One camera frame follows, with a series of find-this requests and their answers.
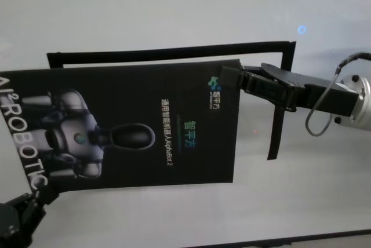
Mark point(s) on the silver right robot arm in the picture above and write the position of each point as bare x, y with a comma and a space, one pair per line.
362, 103

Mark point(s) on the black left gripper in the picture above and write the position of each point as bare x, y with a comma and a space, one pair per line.
17, 222

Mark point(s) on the black tape frame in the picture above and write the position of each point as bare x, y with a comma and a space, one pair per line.
174, 52

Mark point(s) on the black robot print poster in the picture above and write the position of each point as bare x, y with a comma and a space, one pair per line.
145, 158

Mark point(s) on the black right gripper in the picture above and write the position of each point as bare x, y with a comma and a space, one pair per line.
319, 94

